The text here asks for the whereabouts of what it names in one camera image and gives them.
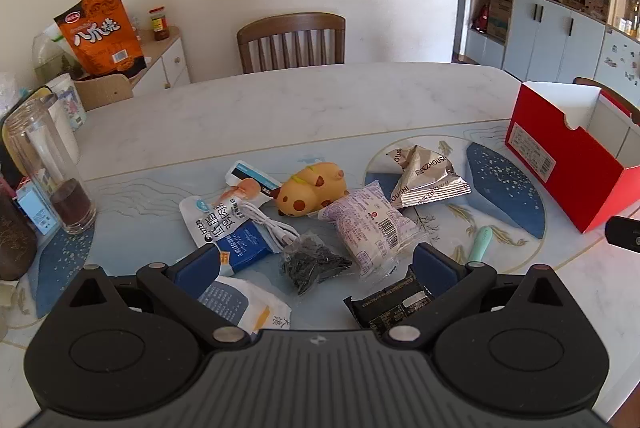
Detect red cardboard box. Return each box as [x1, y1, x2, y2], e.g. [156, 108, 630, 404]
[505, 80, 640, 235]

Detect clear bag of dark tea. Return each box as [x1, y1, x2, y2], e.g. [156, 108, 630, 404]
[280, 231, 353, 296]

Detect small light blue box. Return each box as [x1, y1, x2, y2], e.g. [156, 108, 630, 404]
[15, 180, 58, 236]

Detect brown pouch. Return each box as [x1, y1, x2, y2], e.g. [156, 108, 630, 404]
[0, 193, 38, 281]

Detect white packet with blue print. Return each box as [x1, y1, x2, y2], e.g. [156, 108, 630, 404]
[179, 190, 251, 249]

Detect brown cardboard carton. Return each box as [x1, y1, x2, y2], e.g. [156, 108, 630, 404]
[487, 0, 513, 40]

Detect white usb cable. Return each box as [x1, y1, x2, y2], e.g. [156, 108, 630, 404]
[235, 200, 301, 254]

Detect blue white sachet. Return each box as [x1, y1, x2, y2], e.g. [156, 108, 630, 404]
[223, 159, 283, 206]

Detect orange snack bag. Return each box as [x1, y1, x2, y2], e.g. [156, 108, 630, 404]
[54, 0, 148, 79]

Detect black snack packet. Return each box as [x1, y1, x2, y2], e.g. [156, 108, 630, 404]
[343, 275, 436, 334]

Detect white packet with grey pattern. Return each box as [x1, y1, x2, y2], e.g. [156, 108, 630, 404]
[197, 275, 292, 334]

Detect pink-white bread packet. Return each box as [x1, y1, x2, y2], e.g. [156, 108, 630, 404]
[318, 180, 431, 279]

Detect silver snack packet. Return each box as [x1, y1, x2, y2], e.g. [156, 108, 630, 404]
[387, 144, 472, 209]

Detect white marble desktop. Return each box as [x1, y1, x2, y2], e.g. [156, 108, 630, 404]
[0, 62, 640, 409]

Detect brown wooden chair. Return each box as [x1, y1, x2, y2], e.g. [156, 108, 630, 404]
[236, 12, 347, 75]
[572, 76, 640, 116]

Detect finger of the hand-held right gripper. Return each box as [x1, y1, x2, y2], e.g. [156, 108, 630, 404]
[605, 216, 640, 253]

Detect clear plastic bag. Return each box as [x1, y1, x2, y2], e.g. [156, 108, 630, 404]
[32, 24, 76, 84]

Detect light wooden chair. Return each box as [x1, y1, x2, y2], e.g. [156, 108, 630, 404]
[72, 74, 135, 112]

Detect yellow spotted toy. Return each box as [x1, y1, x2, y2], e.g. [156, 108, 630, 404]
[271, 162, 350, 217]

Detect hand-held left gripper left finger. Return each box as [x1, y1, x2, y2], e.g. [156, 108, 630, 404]
[65, 244, 251, 351]

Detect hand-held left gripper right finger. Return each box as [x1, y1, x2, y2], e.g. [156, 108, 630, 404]
[382, 243, 573, 351]

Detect mint green pen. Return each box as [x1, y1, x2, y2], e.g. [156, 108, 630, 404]
[469, 228, 493, 265]

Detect red-lidded sauce jar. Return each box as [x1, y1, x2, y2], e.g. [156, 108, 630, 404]
[148, 7, 171, 41]

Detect tall clear glass tumbler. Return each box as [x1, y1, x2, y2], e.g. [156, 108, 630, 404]
[2, 100, 97, 235]

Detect white side cabinet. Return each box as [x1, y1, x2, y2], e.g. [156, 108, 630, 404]
[127, 28, 193, 96]

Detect white printed mug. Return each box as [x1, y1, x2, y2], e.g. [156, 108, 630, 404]
[47, 73, 87, 134]

